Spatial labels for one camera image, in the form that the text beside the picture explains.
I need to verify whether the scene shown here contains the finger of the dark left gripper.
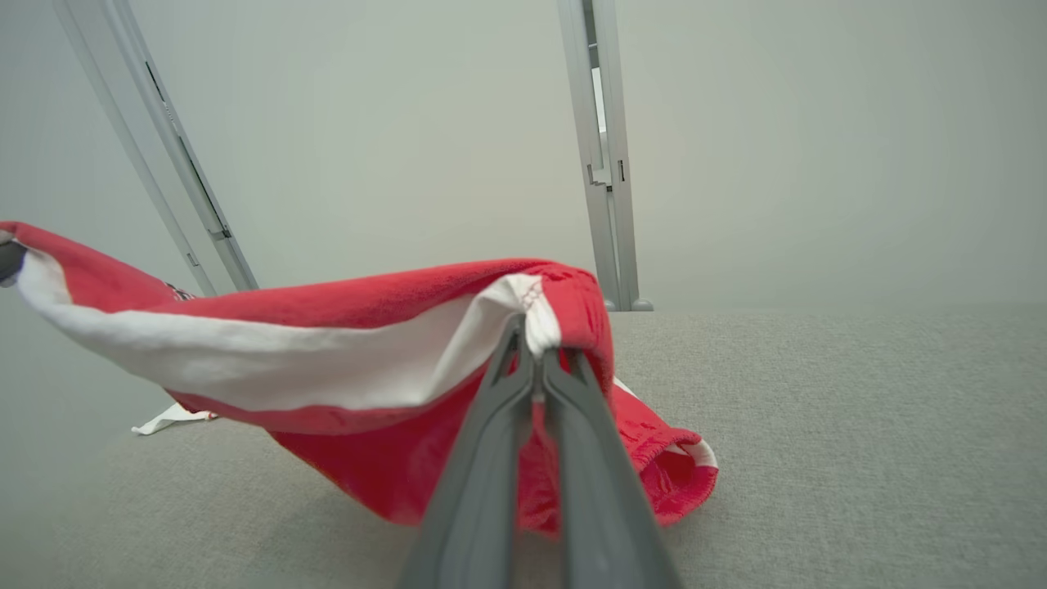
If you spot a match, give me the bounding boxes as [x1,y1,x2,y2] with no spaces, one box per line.
[0,241,29,289]

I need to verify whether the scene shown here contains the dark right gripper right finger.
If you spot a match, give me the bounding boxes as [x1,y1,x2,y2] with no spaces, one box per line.
[540,347,684,589]

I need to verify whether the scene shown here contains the red white basketball shorts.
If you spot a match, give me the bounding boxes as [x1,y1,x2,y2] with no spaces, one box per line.
[0,221,721,541]

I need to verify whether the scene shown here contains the grey fabric sofa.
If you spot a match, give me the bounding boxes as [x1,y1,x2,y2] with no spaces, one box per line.
[0,301,1047,589]

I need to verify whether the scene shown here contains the red white basketball jersey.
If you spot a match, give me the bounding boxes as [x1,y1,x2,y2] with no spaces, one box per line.
[131,402,220,436]

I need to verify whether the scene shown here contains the grey partition post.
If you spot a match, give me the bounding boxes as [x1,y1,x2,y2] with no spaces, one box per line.
[51,0,259,297]
[558,0,655,313]

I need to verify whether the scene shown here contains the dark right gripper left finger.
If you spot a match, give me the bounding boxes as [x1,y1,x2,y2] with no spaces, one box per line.
[397,313,537,589]

